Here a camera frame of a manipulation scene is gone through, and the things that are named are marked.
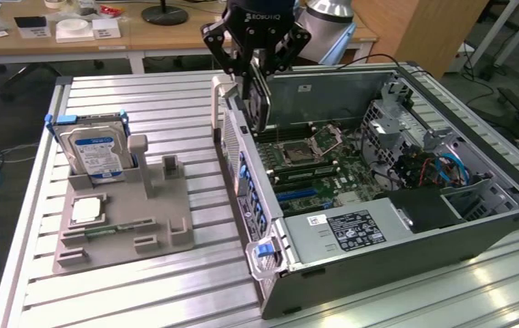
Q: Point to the wooden cabinet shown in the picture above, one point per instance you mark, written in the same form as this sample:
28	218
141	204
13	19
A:
424	30

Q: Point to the open black PC case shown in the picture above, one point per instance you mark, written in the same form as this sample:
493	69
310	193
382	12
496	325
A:
378	266

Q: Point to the white box with black lid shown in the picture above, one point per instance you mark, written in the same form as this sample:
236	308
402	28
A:
32	27

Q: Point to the hard disk in blue caddy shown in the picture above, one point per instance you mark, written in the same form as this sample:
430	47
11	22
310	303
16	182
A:
93	153

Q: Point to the green RAM stick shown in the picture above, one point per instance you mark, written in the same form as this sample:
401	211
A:
113	228

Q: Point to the wooden desk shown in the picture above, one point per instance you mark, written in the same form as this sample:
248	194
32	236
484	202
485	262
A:
23	46

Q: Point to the blue case latch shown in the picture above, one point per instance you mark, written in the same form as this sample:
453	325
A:
264	249

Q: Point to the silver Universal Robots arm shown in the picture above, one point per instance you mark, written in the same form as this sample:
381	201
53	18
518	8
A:
332	41

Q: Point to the graphics card with bracket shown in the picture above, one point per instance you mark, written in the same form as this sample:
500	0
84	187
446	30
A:
260	106

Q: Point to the grey parts rack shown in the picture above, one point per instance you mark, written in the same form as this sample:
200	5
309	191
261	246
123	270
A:
125	208

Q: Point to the metal socket cover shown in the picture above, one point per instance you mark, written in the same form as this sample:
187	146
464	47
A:
330	135

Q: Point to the silver CPU chip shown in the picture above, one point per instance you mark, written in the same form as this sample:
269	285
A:
87	209

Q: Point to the RAM stick with white label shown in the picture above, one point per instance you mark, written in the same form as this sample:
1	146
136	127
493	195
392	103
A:
305	173

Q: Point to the black round lamp base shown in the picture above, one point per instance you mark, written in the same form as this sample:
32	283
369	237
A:
165	15

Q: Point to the CPU socket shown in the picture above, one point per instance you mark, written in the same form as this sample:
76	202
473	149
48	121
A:
297	152

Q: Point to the blue expansion slot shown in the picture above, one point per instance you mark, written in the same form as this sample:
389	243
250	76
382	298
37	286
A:
297	194

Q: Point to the metal disk bay cage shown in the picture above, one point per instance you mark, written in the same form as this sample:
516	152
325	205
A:
389	130

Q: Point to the red packet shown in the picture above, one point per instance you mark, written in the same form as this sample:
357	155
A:
109	10

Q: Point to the white tape roll on box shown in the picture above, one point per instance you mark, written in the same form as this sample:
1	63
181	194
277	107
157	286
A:
72	29

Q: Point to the small white labelled box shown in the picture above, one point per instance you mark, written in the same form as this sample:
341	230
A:
105	29

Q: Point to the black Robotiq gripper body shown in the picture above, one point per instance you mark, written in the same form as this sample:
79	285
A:
260	24

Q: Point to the grey power supply unit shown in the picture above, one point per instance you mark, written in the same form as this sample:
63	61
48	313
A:
328	239

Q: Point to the green motherboard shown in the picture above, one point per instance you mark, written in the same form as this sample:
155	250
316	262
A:
332	186

